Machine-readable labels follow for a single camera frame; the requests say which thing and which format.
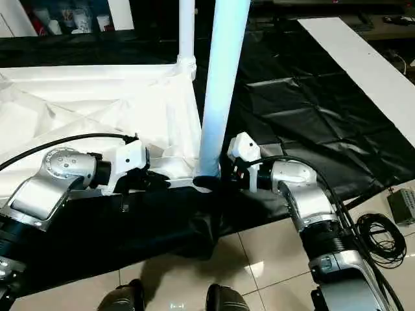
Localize white plastic table leg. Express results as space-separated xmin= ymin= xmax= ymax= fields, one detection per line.
xmin=194 ymin=0 xmax=252 ymax=179
xmin=176 ymin=0 xmax=198 ymax=82

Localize white plastic table top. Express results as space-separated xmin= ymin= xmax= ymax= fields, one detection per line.
xmin=0 ymin=63 xmax=223 ymax=208

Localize black work mat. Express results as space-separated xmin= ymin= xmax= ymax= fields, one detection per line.
xmin=0 ymin=27 xmax=415 ymax=302

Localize dark robot left foot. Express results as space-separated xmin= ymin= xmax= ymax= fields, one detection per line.
xmin=99 ymin=278 xmax=145 ymax=311

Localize dark robot foot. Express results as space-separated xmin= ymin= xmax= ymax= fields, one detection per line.
xmin=99 ymin=278 xmax=145 ymax=311
xmin=206 ymin=283 xmax=254 ymax=311

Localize dark robot right foot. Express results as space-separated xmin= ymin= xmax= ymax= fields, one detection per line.
xmin=206 ymin=283 xmax=254 ymax=311

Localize white display cabinet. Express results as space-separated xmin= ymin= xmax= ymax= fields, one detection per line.
xmin=0 ymin=0 xmax=136 ymax=36

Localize white flat board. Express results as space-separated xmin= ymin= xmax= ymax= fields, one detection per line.
xmin=296 ymin=16 xmax=415 ymax=146

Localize grey perforated metal box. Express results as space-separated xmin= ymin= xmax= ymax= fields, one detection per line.
xmin=387 ymin=188 xmax=415 ymax=225

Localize white blue patterned jar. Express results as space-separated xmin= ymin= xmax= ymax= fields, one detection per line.
xmin=70 ymin=8 xmax=89 ymax=34

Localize black cabinet with gold label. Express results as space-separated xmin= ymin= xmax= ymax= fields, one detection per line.
xmin=249 ymin=0 xmax=415 ymax=20

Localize red bottle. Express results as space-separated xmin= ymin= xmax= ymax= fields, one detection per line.
xmin=34 ymin=11 xmax=49 ymax=36

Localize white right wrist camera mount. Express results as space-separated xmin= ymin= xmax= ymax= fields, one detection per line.
xmin=226 ymin=132 xmax=262 ymax=192

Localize black left wrist camera cable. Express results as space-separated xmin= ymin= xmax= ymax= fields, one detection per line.
xmin=0 ymin=132 xmax=140 ymax=171

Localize black metal table frame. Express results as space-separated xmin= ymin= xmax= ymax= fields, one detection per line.
xmin=345 ymin=186 xmax=395 ymax=208

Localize tangled black floor cables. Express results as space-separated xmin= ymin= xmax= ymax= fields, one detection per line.
xmin=356 ymin=212 xmax=408 ymax=270

